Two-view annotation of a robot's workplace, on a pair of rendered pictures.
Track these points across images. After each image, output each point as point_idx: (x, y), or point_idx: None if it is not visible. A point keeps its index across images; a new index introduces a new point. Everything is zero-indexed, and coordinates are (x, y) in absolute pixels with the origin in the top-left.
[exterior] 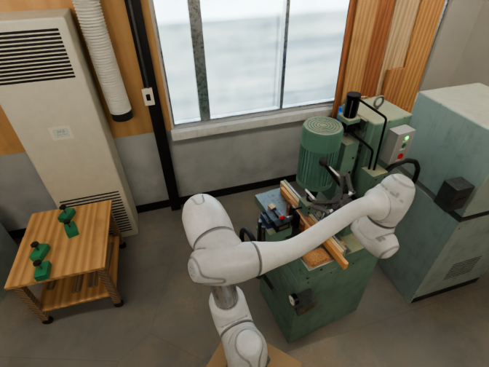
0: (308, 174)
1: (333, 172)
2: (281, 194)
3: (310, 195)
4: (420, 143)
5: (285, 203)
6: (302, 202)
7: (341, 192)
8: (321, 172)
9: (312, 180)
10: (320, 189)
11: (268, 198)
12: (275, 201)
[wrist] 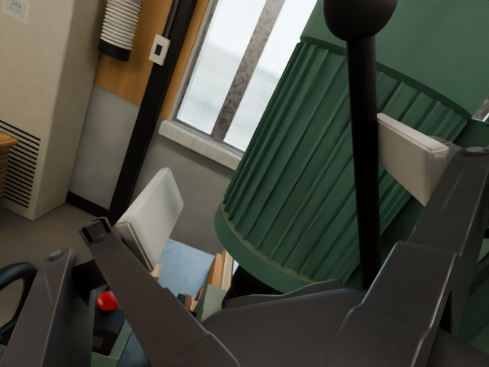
0: (260, 172)
1: (394, 137)
2: (208, 271)
3: (137, 197)
4: None
5: (196, 292)
6: (203, 301)
7: (423, 290)
8: (317, 181)
9: (258, 211)
10: (271, 274)
11: (175, 257)
12: (180, 271)
